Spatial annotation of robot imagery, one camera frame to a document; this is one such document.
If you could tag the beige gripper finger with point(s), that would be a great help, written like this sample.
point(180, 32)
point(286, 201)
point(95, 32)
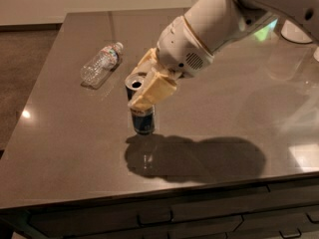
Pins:
point(156, 87)
point(149, 66)

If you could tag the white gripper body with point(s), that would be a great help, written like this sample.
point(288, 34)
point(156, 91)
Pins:
point(180, 49)

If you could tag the red bull can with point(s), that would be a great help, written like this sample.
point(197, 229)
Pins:
point(143, 122)

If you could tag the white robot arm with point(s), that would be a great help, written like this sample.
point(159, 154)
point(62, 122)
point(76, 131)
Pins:
point(218, 23)

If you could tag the clear plastic water bottle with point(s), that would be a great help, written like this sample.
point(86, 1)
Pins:
point(97, 69)

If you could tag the dark drawer cabinet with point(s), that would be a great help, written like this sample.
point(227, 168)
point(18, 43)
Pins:
point(277, 210)

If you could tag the black drawer handle left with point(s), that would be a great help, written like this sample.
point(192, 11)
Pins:
point(156, 217)

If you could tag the black drawer handle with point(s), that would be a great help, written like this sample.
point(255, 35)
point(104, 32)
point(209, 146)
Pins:
point(156, 217)
point(290, 233)
point(313, 217)

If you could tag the black drawer handle lower right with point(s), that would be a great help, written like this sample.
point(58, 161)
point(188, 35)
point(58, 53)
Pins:
point(290, 233)

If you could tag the black drawer handle far right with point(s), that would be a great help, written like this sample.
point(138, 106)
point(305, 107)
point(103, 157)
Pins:
point(313, 217)

